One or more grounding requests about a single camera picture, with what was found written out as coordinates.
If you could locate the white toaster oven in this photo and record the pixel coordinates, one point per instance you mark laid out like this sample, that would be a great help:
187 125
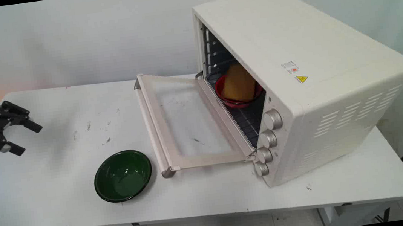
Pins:
315 77

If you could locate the glass oven door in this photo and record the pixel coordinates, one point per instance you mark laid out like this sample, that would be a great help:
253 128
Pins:
187 122

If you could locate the grey table leg frame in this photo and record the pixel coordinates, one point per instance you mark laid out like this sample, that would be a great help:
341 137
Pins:
372 213

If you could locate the green enamel bowl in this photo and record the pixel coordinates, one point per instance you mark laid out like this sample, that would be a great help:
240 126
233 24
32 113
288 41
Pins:
123 176

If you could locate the silver oven knob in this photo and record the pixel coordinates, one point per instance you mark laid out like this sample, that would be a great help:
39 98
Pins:
265 155
261 169
272 119
268 138

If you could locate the red bowl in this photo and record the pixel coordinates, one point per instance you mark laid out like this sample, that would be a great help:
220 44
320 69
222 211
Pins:
238 99

